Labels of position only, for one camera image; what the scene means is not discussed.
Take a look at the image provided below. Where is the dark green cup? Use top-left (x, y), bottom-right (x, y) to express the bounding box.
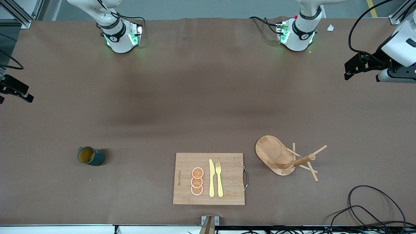
top-left (77, 146), bottom-right (106, 166)

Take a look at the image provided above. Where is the wooden cup rack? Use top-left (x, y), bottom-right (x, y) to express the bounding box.
top-left (255, 135), bottom-right (328, 182)

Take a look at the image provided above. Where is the brown table cover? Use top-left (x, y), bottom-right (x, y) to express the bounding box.
top-left (0, 16), bottom-right (416, 226)

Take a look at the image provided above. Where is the wooden cutting board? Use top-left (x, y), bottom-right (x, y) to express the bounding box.
top-left (173, 153), bottom-right (249, 205)

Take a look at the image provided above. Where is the yellow plastic fork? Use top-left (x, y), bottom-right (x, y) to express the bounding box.
top-left (215, 162), bottom-right (224, 198)

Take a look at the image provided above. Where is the yellow plastic knife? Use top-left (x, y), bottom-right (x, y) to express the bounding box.
top-left (209, 159), bottom-right (215, 198)

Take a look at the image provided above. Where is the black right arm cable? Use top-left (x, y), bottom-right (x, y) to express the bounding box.
top-left (0, 49), bottom-right (24, 70)

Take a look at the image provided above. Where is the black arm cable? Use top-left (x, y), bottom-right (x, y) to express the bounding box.
top-left (348, 0), bottom-right (395, 64)
top-left (0, 49), bottom-right (24, 70)

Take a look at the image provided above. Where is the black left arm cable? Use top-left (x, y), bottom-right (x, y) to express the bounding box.
top-left (348, 0), bottom-right (395, 64)

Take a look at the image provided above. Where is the aluminium frame profile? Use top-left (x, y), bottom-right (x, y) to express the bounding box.
top-left (389, 0), bottom-right (416, 25)
top-left (0, 0), bottom-right (44, 29)

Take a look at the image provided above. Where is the black left base cable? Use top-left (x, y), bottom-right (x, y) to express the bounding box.
top-left (249, 16), bottom-right (281, 34)

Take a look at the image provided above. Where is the black base cable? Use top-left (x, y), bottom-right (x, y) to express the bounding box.
top-left (249, 16), bottom-right (281, 34)
top-left (110, 11), bottom-right (146, 33)

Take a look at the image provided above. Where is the thick black cable loop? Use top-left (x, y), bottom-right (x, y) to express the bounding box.
top-left (348, 185), bottom-right (407, 234)

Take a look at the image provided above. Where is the black right base cable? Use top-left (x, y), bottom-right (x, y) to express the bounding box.
top-left (110, 11), bottom-right (146, 33)

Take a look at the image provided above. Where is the thin black cable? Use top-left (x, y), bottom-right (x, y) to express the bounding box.
top-left (330, 205), bottom-right (390, 234)

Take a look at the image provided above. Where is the white table edge rail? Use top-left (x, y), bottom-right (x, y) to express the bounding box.
top-left (0, 224), bottom-right (202, 234)

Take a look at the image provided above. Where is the black cable along table edge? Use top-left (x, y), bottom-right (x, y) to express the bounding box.
top-left (216, 226), bottom-right (416, 234)

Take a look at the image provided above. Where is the metal table edge bracket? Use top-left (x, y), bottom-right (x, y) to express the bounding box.
top-left (201, 215), bottom-right (220, 234)

